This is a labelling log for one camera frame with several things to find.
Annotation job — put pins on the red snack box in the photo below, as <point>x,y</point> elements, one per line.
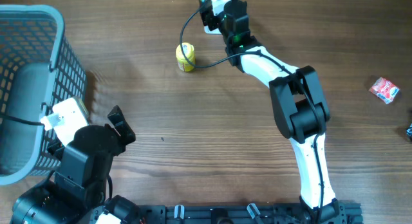
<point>385,90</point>

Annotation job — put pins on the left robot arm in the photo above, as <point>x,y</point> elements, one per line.
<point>81,189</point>

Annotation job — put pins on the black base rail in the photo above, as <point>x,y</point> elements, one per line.
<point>278,213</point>

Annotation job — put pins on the grey plastic mesh basket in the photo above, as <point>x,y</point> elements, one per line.
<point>39,69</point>

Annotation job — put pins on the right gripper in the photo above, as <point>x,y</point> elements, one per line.
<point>208,17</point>

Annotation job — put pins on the white barcode scanner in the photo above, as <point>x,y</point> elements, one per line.
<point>213,32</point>

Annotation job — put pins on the yellow lidded jar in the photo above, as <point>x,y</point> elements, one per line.
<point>183,52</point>

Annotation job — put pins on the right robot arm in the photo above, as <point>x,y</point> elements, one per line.
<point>299,106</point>

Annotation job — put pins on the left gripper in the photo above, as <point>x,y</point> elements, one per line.
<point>122,127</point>

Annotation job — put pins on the black red snack packet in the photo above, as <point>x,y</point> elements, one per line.
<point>409,132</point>

